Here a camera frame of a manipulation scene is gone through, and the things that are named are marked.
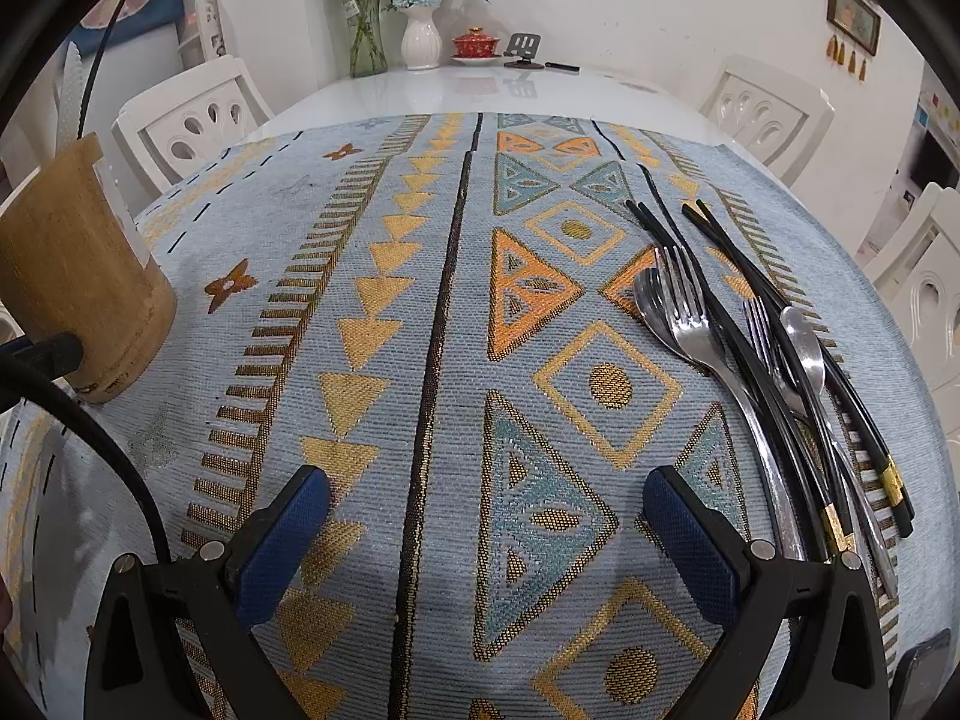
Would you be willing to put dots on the smartphone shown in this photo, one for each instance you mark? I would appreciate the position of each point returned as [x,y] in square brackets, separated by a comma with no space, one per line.
[926,675]

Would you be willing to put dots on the white storage rack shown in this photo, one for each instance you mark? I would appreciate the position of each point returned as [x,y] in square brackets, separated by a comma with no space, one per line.
[202,22]

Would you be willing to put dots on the large metal spoon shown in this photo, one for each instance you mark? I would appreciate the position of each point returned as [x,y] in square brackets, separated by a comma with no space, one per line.
[649,307]

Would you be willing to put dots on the hanging yellow tassels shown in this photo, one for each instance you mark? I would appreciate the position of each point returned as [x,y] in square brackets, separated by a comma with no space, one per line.
[851,52]

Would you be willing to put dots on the red lidded teacup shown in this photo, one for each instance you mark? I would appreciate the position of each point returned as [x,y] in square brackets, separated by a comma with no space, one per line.
[474,45]

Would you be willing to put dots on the small metal spoon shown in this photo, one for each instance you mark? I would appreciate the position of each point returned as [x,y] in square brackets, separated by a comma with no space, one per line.
[802,349]

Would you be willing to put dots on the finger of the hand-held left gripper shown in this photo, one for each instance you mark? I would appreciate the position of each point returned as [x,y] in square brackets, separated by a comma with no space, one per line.
[56,356]

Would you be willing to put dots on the patterned blue tablecloth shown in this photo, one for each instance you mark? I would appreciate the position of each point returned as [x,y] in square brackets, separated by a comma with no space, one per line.
[420,240]

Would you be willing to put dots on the black television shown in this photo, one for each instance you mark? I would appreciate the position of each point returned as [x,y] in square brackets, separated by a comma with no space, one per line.
[937,157]

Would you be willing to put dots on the glass vase with green stems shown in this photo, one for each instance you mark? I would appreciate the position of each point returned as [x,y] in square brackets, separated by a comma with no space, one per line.
[367,52]

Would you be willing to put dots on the bamboo utensil holder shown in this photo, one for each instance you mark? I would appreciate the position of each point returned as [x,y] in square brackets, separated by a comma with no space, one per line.
[75,262]

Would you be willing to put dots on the large metal fork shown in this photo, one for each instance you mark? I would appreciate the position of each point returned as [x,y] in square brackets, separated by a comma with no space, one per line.
[694,337]

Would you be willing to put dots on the black remote control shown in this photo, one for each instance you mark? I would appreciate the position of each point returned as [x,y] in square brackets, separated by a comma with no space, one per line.
[562,66]

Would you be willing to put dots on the grey phone stand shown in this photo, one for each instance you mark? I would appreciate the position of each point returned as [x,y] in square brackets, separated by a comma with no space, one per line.
[523,45]

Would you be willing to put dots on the silver metal spoon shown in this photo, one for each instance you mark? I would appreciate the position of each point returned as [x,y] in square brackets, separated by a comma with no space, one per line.
[761,337]

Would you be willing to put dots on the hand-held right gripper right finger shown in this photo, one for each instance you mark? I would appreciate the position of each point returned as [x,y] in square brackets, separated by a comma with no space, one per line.
[694,547]

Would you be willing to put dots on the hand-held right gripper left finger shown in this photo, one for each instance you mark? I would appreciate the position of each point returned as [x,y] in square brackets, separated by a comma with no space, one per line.
[281,547]

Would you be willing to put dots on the white dining chair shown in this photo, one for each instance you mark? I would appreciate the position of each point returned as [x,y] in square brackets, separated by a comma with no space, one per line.
[795,127]
[922,277]
[187,112]

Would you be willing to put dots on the white vase with blue flowers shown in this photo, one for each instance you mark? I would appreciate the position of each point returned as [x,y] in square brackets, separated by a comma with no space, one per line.
[420,41]

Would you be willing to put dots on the small framed picture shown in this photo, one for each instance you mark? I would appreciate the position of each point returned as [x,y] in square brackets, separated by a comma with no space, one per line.
[853,11]

